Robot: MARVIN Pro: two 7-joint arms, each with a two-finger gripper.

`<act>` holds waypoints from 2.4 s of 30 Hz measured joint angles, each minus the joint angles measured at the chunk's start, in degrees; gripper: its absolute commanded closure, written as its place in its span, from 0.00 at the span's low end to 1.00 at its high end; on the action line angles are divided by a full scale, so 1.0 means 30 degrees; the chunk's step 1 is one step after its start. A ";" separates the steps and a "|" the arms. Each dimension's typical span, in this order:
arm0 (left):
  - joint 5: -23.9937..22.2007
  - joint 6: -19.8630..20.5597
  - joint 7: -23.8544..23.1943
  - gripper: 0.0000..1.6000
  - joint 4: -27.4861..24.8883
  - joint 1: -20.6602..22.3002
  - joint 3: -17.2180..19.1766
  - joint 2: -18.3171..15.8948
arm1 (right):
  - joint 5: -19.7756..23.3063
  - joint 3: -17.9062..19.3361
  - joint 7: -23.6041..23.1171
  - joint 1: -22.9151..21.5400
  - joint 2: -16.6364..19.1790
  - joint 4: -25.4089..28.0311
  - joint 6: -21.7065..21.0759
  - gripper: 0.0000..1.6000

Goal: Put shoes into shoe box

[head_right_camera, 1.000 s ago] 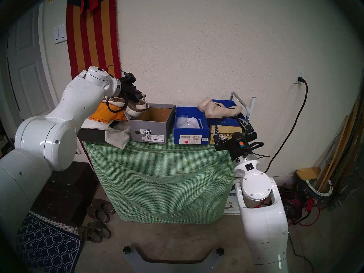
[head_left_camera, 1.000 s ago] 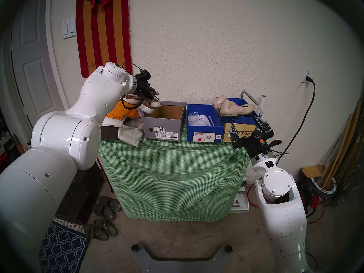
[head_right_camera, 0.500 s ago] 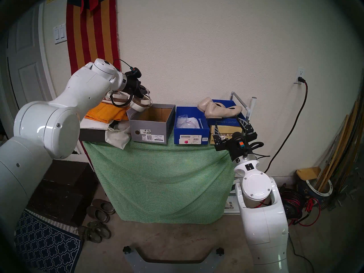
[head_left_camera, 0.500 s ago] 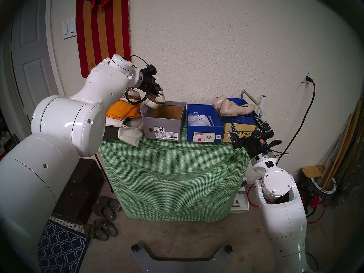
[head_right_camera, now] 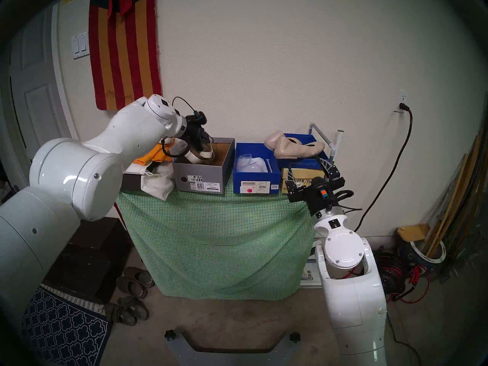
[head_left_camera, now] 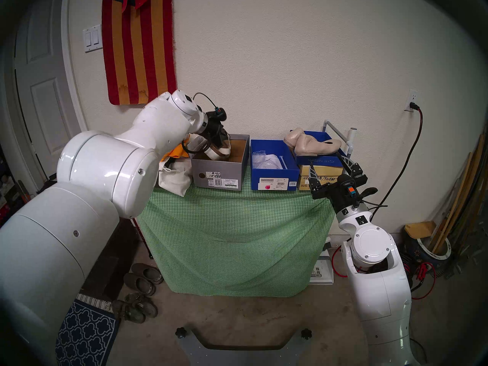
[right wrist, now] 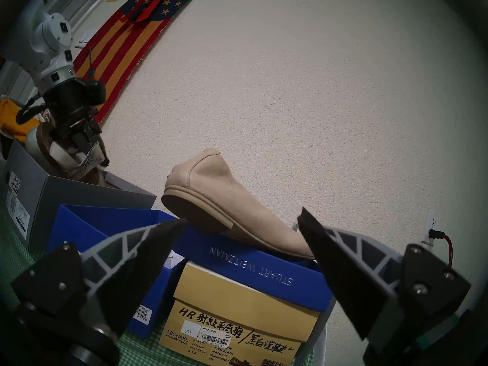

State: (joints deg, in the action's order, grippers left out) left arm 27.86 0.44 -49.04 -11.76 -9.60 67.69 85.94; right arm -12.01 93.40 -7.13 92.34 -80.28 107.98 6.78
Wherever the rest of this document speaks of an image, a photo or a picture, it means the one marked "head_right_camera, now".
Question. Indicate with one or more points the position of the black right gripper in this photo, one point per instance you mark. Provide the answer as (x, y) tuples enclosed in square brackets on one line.
[(316, 197)]

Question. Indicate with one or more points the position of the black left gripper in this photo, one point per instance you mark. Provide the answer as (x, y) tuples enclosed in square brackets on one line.
[(193, 137)]

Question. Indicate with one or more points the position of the silver snake-print platform sandal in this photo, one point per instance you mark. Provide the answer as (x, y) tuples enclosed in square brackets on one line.
[(206, 154)]

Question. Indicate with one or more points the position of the beige ballet shoe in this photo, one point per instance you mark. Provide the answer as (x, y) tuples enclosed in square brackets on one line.
[(272, 140), (297, 151)]

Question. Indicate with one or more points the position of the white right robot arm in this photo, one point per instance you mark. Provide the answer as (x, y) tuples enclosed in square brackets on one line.
[(354, 292)]

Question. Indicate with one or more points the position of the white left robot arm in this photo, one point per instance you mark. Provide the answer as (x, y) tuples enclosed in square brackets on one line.
[(76, 178)]

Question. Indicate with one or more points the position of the tan gold shoe box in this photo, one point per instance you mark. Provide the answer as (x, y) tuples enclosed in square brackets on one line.
[(309, 174)]

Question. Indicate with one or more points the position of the grey cardboard shoe box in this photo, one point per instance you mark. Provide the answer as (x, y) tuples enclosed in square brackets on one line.
[(206, 174)]

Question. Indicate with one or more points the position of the open blue shoe box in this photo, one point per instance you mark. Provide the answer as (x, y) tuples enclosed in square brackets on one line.
[(257, 177)]

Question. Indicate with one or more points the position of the brown clog shoe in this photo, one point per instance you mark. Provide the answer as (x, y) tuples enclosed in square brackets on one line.
[(140, 276), (131, 288)]

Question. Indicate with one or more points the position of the folded orange cloth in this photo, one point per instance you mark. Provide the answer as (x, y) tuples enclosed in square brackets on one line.
[(154, 155)]

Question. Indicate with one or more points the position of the folded white cloth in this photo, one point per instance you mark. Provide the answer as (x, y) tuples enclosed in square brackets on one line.
[(131, 182)]

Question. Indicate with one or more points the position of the white floor device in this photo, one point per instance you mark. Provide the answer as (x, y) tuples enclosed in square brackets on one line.
[(309, 275)]

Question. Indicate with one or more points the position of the green checked tablecloth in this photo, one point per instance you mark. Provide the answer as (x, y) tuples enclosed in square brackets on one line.
[(217, 239)]

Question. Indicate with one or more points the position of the tan cardboard block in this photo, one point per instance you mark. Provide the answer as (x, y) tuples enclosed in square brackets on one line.
[(413, 233)]

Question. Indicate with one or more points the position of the red orange striped flag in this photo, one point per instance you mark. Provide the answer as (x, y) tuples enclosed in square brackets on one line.
[(126, 56)]

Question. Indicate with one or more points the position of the dark blue white-rimmed pot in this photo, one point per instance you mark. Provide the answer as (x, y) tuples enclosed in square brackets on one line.
[(408, 254)]

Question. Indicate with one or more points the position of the leaning wooden boards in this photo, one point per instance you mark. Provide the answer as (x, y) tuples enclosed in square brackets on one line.
[(457, 193)]

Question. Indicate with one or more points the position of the dark brown wooden chest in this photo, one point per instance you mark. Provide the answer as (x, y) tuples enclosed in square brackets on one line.
[(95, 254)]

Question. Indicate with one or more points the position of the black base knob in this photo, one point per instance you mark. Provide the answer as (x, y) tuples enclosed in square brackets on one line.
[(170, 335), (294, 337)]

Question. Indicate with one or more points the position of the white panel door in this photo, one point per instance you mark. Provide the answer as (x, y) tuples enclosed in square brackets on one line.
[(34, 83)]

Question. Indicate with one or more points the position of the dark olive sandal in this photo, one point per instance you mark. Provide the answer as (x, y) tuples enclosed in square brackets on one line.
[(137, 310), (120, 315)]

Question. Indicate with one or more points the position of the navy patterned rug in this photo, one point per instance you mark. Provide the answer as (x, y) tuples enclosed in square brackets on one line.
[(65, 331)]

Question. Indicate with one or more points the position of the white wall outlet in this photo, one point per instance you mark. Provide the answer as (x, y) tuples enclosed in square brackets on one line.
[(401, 98)]

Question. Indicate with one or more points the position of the white double light switch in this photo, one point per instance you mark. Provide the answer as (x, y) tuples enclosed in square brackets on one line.
[(81, 45)]

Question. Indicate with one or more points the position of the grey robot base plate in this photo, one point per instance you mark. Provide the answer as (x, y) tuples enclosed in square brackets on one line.
[(232, 359)]

